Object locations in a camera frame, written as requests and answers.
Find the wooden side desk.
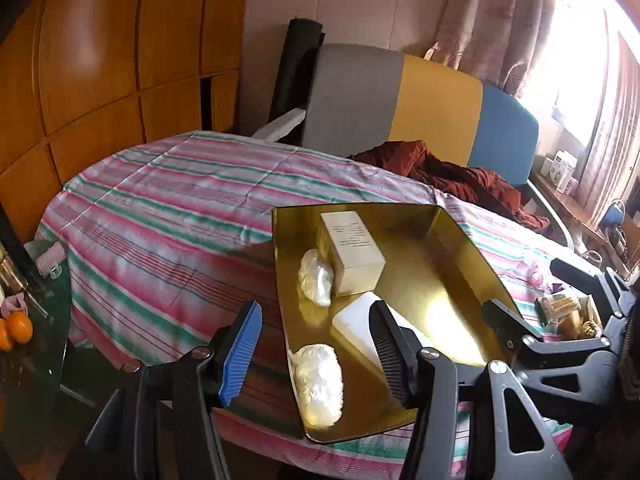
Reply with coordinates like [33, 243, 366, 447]
[530, 160, 632, 273]

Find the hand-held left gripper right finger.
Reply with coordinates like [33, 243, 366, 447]
[369, 300, 573, 480]

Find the red-brown cloth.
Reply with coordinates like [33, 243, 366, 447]
[348, 140, 551, 233]

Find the bright window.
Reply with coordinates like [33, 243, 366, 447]
[520, 0, 617, 147]

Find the blue round object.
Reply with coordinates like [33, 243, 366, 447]
[600, 200, 627, 233]

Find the clear snack bar packet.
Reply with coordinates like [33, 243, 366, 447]
[535, 296, 582, 328]

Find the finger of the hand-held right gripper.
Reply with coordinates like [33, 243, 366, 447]
[549, 257, 637, 320]
[482, 299, 623, 426]

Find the white and teal box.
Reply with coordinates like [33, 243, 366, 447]
[542, 152, 578, 183]

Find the glass side table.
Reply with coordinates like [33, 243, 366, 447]
[0, 240, 73, 466]

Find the white foam block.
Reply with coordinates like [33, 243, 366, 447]
[331, 292, 436, 376]

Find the wooden wardrobe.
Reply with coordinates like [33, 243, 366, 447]
[0, 0, 251, 246]

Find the pink patterned curtain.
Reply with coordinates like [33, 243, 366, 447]
[425, 0, 558, 98]
[575, 10, 640, 231]

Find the striped tablecloth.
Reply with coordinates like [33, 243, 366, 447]
[34, 130, 608, 478]

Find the grey yellow blue chair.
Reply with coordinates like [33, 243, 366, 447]
[250, 43, 576, 251]

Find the small pink box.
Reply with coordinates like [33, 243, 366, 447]
[556, 170, 581, 195]

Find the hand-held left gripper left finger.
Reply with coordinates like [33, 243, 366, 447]
[85, 301, 263, 480]

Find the gold metal tray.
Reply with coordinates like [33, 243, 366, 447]
[271, 204, 546, 445]

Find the clear plastic bag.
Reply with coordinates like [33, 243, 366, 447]
[290, 343, 345, 429]
[297, 248, 335, 307]

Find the cream cardboard box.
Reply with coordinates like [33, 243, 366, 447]
[320, 211, 387, 297]

